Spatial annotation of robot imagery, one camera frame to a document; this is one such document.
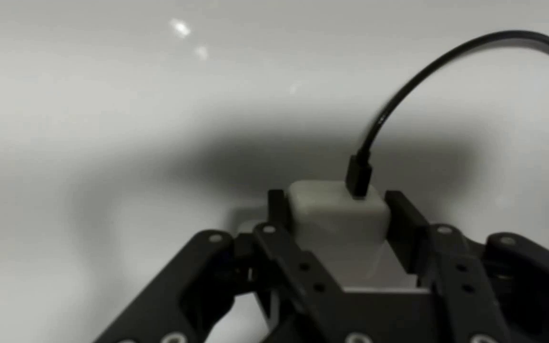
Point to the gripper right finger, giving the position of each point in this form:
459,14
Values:
465,276

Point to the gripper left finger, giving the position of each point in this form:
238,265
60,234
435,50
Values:
274,267

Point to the white charger plug block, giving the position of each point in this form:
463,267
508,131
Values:
341,228

